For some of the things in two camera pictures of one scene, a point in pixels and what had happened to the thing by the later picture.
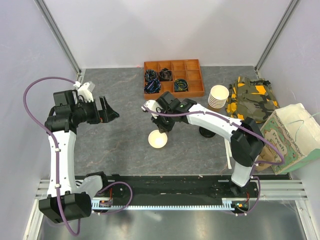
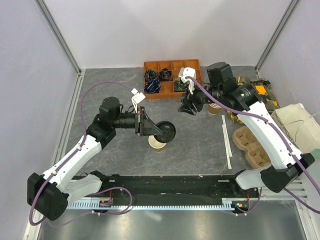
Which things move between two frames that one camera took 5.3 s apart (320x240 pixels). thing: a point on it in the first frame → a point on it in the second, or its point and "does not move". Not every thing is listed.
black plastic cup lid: x=205 y=132 → x=168 y=130
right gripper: x=162 y=128 → x=188 y=107
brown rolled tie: x=165 y=75 does not move
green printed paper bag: x=297 y=132 does not move
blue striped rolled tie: x=153 y=86 does not move
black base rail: x=177 y=188 does not move
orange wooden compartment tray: x=189 y=70 does not move
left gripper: x=106 y=112 → x=141 y=128
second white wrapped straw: x=227 y=150 does not move
